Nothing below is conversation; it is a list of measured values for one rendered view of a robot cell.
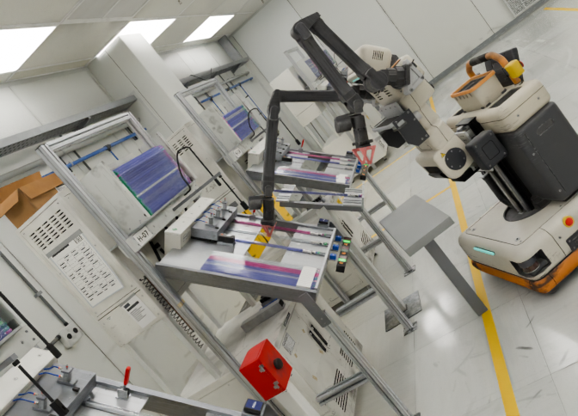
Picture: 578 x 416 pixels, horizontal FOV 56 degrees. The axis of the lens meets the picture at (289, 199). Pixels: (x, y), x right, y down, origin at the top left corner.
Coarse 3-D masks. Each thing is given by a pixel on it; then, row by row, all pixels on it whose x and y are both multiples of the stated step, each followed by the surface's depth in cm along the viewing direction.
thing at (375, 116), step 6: (324, 48) 887; (330, 54) 888; (330, 60) 858; (342, 72) 858; (330, 102) 911; (366, 108) 837; (372, 108) 835; (372, 114) 838; (378, 114) 837; (372, 120) 841; (378, 120) 839
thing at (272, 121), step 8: (272, 112) 261; (272, 120) 263; (272, 128) 264; (272, 136) 265; (272, 144) 265; (264, 152) 267; (272, 152) 265; (264, 160) 266; (272, 160) 266; (264, 168) 266; (272, 168) 266; (264, 176) 265; (272, 176) 265; (264, 184) 265; (272, 184) 265; (264, 192) 265
